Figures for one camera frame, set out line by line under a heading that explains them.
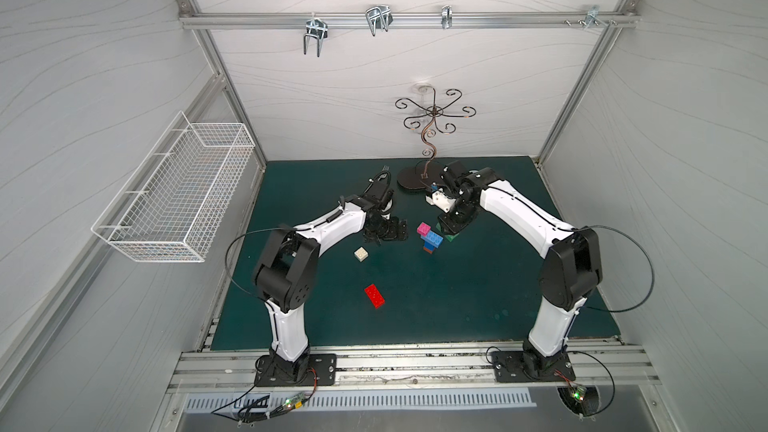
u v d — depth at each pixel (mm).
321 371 736
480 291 880
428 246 927
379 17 765
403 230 834
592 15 766
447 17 783
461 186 634
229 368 752
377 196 749
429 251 952
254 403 717
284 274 486
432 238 907
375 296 842
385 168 1161
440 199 805
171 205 684
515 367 730
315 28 783
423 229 904
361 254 930
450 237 839
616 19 785
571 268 470
